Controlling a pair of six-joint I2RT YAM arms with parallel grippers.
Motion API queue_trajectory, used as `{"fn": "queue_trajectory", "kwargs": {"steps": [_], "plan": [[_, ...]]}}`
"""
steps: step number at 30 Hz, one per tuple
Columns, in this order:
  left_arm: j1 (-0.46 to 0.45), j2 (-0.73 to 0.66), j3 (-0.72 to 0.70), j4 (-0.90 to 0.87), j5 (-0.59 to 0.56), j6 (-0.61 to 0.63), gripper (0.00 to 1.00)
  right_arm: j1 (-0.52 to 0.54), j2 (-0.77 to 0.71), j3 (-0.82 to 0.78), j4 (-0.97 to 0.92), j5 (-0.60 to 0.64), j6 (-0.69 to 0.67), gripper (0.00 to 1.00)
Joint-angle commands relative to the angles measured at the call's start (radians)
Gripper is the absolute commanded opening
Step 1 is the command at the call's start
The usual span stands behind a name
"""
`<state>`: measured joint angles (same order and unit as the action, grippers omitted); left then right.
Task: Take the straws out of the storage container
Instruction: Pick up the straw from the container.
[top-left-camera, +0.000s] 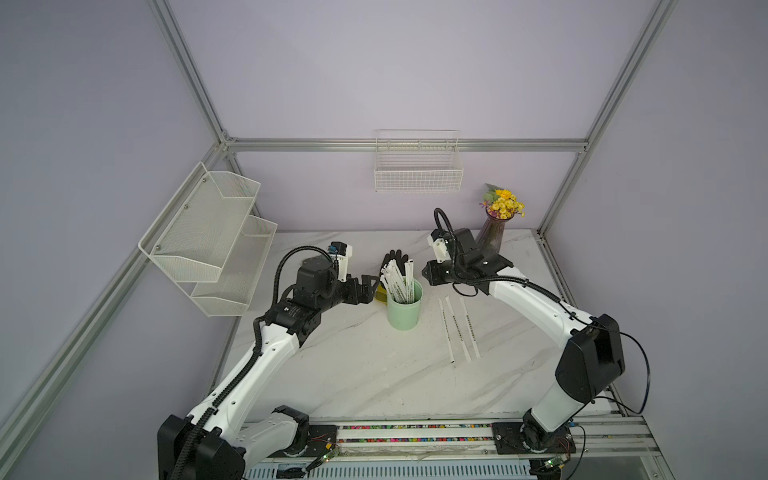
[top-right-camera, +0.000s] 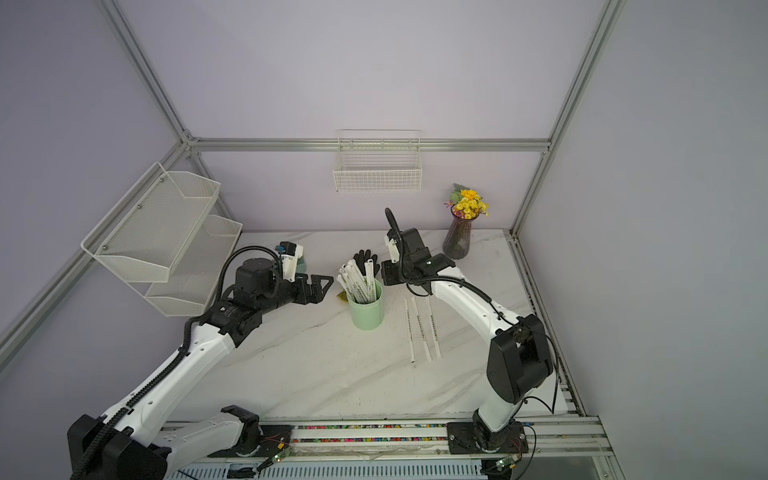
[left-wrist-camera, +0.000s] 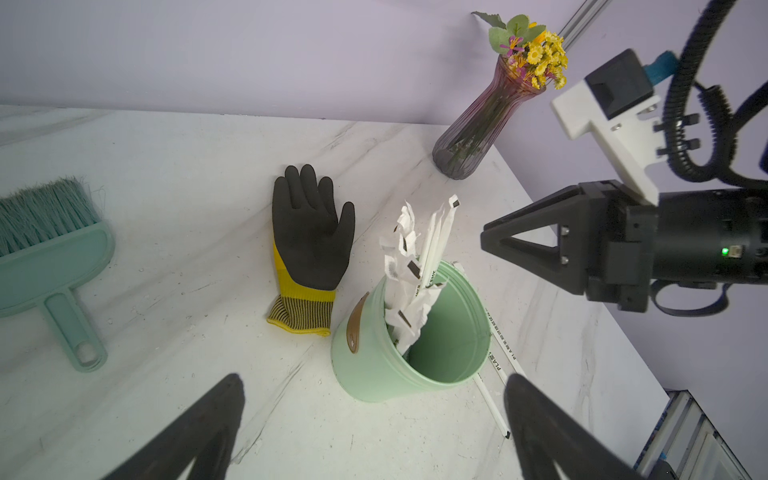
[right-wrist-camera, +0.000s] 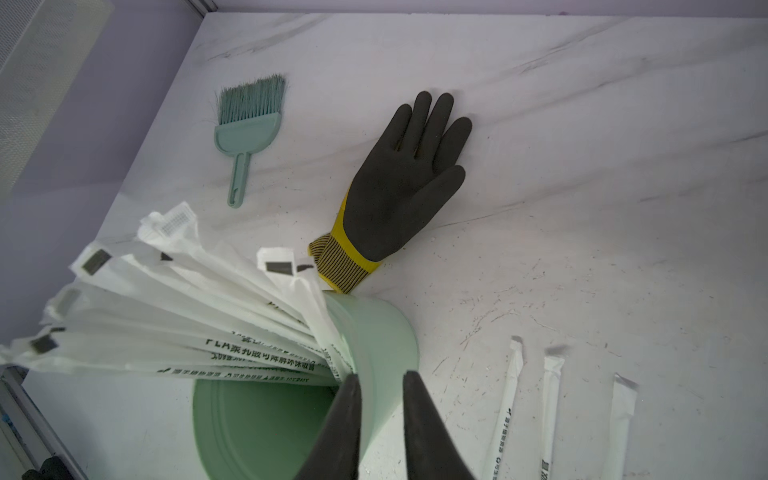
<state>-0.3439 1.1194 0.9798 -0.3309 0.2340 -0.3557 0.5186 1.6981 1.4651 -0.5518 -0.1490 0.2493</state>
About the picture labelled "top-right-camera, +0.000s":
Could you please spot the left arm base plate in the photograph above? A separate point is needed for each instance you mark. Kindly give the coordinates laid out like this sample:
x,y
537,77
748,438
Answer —
x,y
262,441

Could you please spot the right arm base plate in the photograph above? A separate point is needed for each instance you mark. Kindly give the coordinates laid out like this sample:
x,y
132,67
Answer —
x,y
475,438

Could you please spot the purple glass vase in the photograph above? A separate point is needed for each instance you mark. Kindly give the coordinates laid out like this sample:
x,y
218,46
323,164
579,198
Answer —
x,y
458,239

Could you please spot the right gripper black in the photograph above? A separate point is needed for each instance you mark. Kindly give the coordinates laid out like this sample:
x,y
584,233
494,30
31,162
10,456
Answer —
x,y
390,273

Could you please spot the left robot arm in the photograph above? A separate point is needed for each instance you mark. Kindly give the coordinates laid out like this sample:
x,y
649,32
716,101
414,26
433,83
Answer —
x,y
126,442

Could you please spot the aluminium front rail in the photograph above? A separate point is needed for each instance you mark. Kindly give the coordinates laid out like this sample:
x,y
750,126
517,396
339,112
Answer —
x,y
385,439

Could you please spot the black yellow work glove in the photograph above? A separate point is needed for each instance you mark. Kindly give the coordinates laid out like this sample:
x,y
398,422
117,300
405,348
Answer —
x,y
363,257

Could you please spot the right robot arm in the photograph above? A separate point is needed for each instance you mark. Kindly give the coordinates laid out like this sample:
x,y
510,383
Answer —
x,y
520,355

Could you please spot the white two-tier mesh shelf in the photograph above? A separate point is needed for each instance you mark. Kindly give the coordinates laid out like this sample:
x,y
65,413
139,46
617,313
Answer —
x,y
164,240

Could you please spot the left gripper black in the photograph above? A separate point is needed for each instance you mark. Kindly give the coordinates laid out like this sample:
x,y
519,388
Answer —
x,y
316,295

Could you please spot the green storage cup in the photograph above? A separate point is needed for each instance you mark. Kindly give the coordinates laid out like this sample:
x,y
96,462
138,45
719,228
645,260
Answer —
x,y
370,316

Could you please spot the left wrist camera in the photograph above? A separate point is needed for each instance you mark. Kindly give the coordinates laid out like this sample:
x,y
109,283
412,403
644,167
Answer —
x,y
290,255

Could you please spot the bundle of wrapped straws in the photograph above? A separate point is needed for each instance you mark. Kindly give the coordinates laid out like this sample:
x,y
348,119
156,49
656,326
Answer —
x,y
360,287

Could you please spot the white wire wall basket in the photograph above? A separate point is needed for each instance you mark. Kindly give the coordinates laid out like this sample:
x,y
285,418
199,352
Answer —
x,y
378,161

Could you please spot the yellow flower bouquet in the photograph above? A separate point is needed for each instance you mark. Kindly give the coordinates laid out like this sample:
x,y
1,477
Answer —
x,y
465,203

